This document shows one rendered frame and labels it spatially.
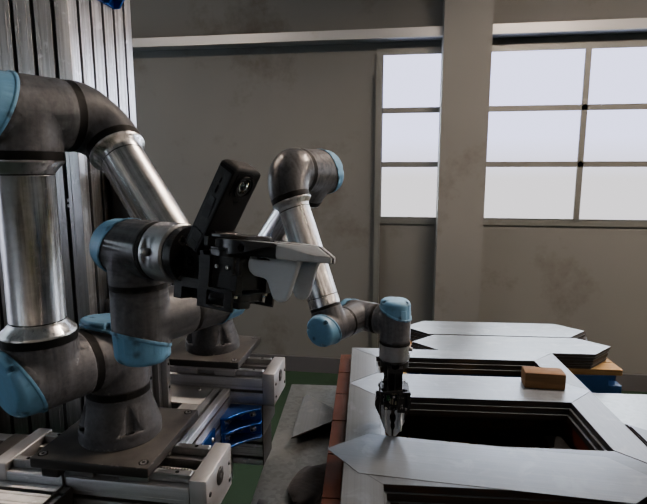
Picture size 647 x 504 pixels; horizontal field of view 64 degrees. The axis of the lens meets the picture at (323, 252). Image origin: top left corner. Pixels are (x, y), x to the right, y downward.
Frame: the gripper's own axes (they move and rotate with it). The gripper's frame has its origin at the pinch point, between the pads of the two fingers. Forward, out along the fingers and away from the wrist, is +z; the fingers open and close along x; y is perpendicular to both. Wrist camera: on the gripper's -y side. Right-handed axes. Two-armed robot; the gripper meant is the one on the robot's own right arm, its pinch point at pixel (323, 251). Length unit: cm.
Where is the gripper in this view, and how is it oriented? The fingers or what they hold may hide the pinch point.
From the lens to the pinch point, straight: 52.0
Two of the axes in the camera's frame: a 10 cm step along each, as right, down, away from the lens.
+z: 8.2, 0.9, -5.6
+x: -5.6, -0.1, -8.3
